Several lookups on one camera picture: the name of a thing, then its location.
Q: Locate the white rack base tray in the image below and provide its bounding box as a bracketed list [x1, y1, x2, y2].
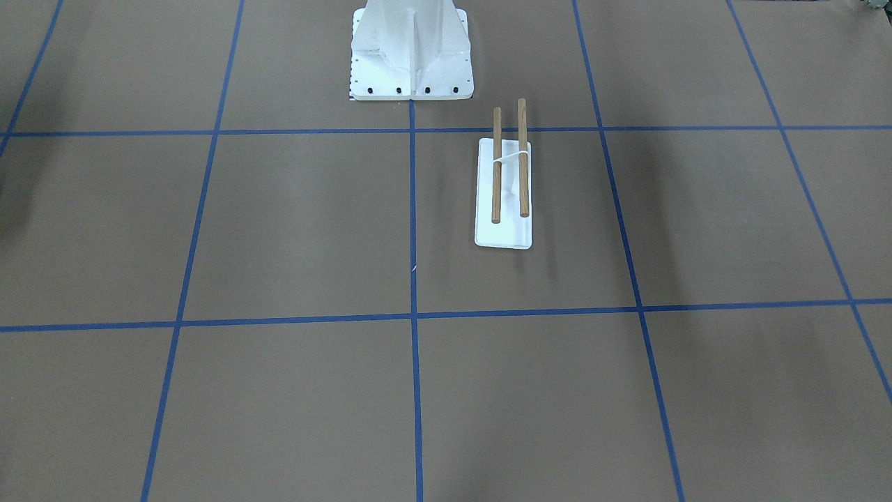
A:
[474, 137, 533, 249]

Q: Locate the wooden rack rod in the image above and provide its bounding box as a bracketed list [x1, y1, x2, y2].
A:
[491, 106, 502, 225]
[517, 98, 531, 218]

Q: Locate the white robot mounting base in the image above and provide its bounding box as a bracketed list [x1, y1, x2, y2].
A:
[348, 1, 475, 101]

